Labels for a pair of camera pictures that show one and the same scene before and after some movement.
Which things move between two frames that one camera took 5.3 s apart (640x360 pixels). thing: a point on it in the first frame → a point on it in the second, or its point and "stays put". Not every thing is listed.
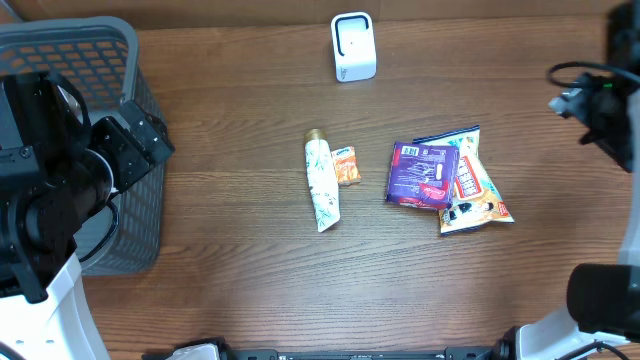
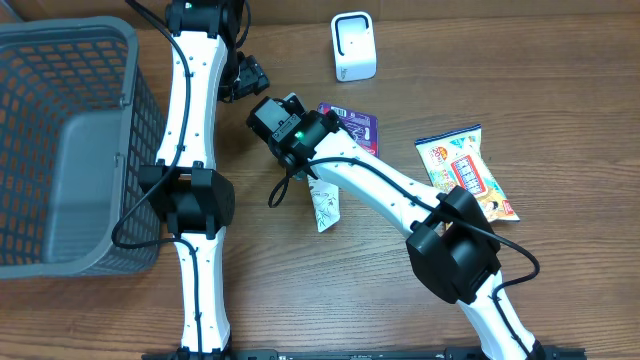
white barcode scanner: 354,46 stays put
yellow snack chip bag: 476,200 stays put
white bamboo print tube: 323,179 stays put
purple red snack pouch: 423,175 → 362,128
